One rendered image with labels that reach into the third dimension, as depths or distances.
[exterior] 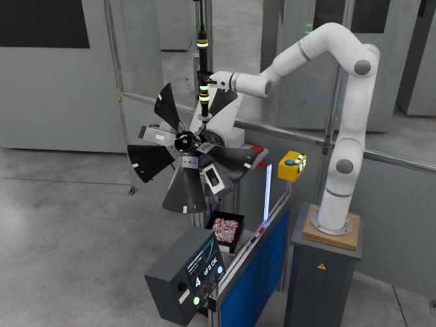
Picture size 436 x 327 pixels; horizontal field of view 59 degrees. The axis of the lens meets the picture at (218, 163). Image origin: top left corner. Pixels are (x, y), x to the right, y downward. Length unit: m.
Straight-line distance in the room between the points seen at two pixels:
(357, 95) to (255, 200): 1.56
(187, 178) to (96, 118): 2.36
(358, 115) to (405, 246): 1.35
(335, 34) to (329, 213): 0.76
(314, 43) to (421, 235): 1.54
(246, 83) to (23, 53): 2.94
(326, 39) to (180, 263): 0.94
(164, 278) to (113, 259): 1.91
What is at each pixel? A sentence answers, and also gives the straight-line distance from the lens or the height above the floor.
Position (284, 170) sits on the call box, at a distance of 2.06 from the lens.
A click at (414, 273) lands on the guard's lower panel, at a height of 0.22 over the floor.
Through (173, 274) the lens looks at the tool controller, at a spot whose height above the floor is 1.25.
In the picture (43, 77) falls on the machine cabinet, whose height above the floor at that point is 0.88.
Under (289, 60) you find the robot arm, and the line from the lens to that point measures 1.56.
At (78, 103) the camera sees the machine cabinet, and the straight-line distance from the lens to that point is 4.18.
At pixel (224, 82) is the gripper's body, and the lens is 1.69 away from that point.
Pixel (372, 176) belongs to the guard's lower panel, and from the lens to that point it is 2.50.
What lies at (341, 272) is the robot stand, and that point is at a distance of 1.89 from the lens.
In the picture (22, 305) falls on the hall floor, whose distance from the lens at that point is 3.02.
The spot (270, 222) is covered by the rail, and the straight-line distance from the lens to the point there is 1.99.
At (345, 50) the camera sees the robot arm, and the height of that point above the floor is 1.76.
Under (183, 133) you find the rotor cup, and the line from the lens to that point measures 1.96.
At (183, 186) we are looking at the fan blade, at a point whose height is 1.03.
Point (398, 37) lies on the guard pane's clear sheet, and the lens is 2.21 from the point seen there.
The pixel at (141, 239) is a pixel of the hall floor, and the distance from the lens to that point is 3.21.
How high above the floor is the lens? 2.15
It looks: 32 degrees down
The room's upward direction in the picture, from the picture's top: 1 degrees counter-clockwise
